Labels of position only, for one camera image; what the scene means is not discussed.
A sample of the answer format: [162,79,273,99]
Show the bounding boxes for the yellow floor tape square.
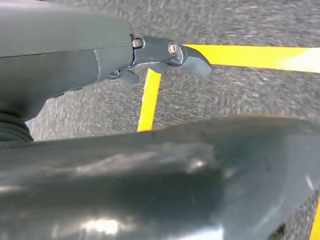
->
[137,44,320,240]

